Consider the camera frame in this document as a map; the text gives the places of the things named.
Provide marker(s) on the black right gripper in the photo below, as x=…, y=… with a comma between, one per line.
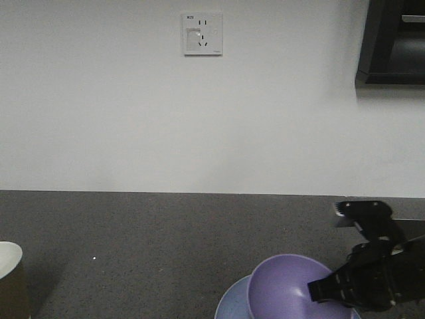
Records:
x=378, y=275

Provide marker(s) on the purple plastic bowl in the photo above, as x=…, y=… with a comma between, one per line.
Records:
x=290, y=264

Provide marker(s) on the light blue plastic plate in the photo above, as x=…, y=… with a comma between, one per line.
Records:
x=232, y=302

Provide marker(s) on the brown paper cup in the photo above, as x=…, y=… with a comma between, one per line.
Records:
x=14, y=293

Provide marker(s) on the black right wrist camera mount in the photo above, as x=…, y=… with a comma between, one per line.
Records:
x=373, y=219

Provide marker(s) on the white wall power socket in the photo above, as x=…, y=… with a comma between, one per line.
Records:
x=202, y=33

